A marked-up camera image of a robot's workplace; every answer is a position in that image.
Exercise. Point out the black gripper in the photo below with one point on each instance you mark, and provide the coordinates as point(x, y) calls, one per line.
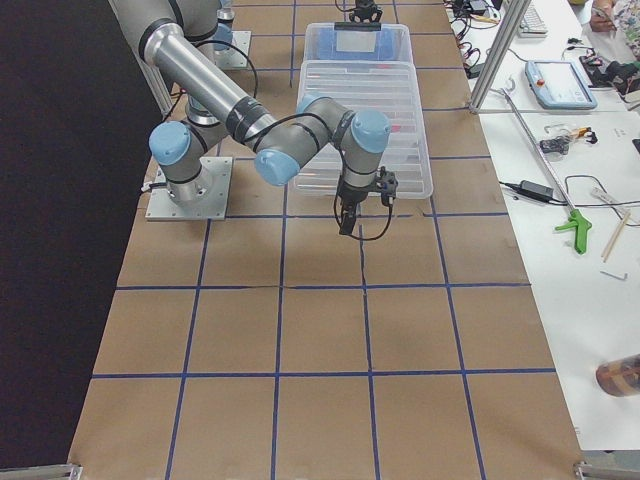
point(363, 13)
point(348, 196)

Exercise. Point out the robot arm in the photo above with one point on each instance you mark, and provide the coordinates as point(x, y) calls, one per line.
point(166, 35)
point(225, 19)

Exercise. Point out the clear plastic storage box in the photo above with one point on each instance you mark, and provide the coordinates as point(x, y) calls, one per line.
point(391, 44)

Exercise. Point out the white keyboard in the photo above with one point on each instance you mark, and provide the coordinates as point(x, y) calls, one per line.
point(532, 25)

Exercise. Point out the black power adapter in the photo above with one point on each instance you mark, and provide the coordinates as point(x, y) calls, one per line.
point(533, 191)

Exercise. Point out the robot teach pendant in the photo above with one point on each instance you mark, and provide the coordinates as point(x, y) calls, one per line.
point(558, 85)

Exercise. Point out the long reach grabber tool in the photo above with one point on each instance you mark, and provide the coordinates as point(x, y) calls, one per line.
point(576, 220)

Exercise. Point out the metal hex key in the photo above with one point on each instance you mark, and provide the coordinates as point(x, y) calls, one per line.
point(620, 277)

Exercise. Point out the wooden chopsticks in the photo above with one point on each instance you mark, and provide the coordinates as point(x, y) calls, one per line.
point(614, 236)

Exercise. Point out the brown cylindrical container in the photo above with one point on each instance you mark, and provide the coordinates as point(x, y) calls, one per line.
point(619, 378)

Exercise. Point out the black box latch handle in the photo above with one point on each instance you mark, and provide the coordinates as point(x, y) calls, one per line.
point(357, 26)

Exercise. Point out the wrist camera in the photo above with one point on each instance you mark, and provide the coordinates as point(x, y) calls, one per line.
point(387, 185)

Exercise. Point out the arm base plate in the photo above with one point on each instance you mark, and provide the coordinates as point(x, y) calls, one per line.
point(231, 51)
point(205, 197)

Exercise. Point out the aluminium frame post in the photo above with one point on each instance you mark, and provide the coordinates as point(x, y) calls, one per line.
point(506, 32)

